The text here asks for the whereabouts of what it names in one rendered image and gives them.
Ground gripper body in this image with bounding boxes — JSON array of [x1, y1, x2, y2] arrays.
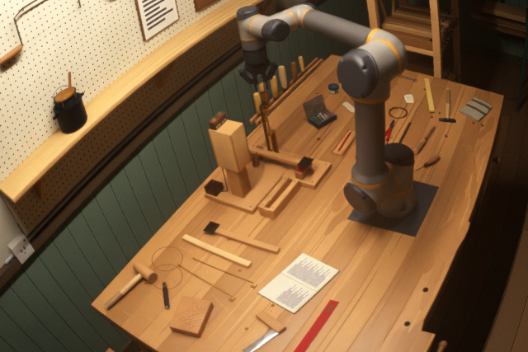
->
[[243, 49, 269, 77]]

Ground thin wooden tracker rods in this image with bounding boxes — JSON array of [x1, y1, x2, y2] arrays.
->
[[258, 107, 281, 153]]

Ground wooden key lever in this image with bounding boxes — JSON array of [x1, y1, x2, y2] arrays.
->
[[247, 147, 304, 168]]

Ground black and red key pad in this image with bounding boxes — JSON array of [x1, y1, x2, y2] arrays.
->
[[295, 156, 315, 181]]

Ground wooden wrench rack tray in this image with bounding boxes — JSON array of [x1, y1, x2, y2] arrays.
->
[[257, 176, 303, 219]]

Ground wooden lumber rack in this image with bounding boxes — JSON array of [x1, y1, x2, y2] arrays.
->
[[359, 0, 462, 82]]

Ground small brown box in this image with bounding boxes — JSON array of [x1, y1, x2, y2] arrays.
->
[[208, 110, 228, 131]]

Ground black box of coloured pieces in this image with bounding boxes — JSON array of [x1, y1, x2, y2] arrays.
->
[[302, 94, 338, 130]]

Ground tall pale wooden block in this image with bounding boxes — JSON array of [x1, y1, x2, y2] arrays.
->
[[207, 119, 253, 198]]

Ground wooden tray with red pencil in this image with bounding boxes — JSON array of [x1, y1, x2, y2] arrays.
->
[[332, 129, 357, 157]]

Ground wooden jig base board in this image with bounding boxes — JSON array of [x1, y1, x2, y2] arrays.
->
[[203, 143, 332, 215]]

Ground wooden clipboard with paper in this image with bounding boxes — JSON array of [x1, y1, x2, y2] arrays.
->
[[130, 0, 181, 43]]

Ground black headed wooden brush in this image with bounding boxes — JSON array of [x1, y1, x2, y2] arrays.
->
[[202, 220, 282, 255]]

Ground pale wooden rule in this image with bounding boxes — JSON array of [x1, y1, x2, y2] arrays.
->
[[423, 77, 436, 114]]

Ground pale wooden strip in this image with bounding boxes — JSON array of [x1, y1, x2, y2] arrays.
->
[[181, 232, 253, 269]]

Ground black glue pot with brush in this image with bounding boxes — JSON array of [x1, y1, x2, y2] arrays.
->
[[51, 71, 89, 135]]

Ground thin metal rod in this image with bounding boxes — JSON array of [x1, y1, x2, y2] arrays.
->
[[191, 256, 257, 288], [180, 268, 237, 301]]

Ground white pegboard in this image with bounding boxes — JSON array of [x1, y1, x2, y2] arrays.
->
[[0, 0, 271, 237]]

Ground dark grey floor sheet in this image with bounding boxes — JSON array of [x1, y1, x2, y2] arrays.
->
[[347, 181, 440, 238]]

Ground open white booklet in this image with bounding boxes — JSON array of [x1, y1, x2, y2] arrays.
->
[[257, 252, 341, 315]]

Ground wooden mallet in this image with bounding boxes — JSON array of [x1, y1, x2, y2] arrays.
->
[[103, 261, 158, 312]]

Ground stack of wooden boards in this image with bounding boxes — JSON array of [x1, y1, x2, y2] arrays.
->
[[469, 0, 528, 36]]

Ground carved square wooden block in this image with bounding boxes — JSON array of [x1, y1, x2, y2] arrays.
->
[[168, 295, 215, 339]]

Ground red ruler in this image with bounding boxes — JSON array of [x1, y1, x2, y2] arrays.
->
[[293, 298, 341, 352]]

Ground wooden tool rack rail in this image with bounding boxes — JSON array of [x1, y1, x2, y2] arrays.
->
[[247, 56, 325, 126]]

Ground long wooden wall shelf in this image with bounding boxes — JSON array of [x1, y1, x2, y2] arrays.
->
[[0, 0, 295, 204]]

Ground wooden handled chisel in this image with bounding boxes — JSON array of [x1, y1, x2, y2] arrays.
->
[[412, 125, 437, 155]]

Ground small hammer wooden handle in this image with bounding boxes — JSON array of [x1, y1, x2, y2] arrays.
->
[[437, 87, 458, 124]]

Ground wooden handled awl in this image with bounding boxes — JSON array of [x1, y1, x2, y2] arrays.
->
[[415, 154, 442, 171]]

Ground thin wire coil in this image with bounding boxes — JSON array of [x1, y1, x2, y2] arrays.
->
[[149, 245, 185, 285]]

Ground wire frame saw wooden handle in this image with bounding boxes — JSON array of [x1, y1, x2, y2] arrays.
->
[[0, 0, 83, 70]]

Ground wooden handled steel scraper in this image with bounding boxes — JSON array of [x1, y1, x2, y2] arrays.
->
[[240, 311, 287, 352]]

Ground white wall socket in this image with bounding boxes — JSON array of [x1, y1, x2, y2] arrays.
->
[[7, 234, 36, 265]]

